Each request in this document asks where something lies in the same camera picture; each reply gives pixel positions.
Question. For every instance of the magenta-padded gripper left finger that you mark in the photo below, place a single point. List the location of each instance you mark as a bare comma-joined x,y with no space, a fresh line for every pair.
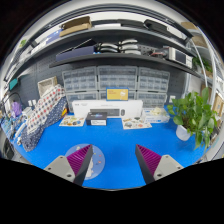
58,166

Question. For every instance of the white and blue tissue box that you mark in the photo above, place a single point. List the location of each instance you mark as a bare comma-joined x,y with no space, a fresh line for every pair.
156,116

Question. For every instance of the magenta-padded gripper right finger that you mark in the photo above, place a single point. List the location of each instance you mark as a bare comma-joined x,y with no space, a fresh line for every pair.
168,166

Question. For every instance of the long white keyboard box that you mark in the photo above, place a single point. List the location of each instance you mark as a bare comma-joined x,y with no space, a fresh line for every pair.
83,106

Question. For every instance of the navy dotted cloth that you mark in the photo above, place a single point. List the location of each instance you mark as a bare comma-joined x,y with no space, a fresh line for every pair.
33,138

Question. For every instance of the green plant in white pot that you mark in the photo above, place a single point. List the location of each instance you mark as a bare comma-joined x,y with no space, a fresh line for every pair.
183,133

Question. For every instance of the colourful sticker sheet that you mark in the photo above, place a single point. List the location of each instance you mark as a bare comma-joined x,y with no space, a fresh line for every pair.
136,123
72,121

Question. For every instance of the beige woven basket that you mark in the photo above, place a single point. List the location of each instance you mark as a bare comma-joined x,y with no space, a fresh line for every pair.
46,86

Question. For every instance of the round blue cartoon mouse pad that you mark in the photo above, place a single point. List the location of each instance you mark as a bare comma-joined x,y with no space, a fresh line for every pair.
98,160

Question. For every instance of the white checked cloth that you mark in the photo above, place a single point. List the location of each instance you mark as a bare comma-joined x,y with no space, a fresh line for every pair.
45,106

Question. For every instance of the yellow card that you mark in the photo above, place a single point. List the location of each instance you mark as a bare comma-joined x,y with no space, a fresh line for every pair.
117,94

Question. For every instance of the small black box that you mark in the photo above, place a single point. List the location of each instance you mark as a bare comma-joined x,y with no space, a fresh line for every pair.
96,119

